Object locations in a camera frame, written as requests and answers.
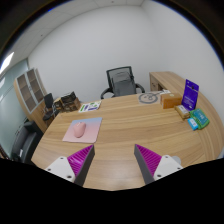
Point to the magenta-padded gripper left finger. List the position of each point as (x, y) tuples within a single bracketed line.
[(61, 165)]

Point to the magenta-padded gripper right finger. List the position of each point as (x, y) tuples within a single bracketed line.
[(166, 165)]

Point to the pink computer mouse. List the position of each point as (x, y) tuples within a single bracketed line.
[(79, 130)]

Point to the pink blue gradient mouse pad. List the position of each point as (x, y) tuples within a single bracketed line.
[(93, 130)]

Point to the black leather armchair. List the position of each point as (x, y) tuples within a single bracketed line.
[(25, 141)]

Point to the blue wipes packet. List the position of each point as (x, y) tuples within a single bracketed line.
[(192, 124)]

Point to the tan wrapped packet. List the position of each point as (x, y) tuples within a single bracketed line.
[(182, 111)]

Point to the green wipes packet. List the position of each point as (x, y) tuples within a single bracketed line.
[(201, 118)]

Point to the small black swivel chair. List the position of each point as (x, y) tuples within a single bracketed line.
[(48, 105)]

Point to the orange-brown wooden box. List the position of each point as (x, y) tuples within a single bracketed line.
[(171, 100)]

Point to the purple standing package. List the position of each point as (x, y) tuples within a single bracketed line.
[(190, 95)]

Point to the wooden shelf unit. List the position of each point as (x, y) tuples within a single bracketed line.
[(28, 91)]

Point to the wooden side desk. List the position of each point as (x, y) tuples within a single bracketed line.
[(166, 78)]

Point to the grey backpack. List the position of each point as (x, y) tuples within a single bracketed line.
[(124, 83)]

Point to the black mesh office chair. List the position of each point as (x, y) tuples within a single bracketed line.
[(111, 70)]

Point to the ceiling light panel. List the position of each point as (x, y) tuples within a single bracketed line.
[(6, 62)]

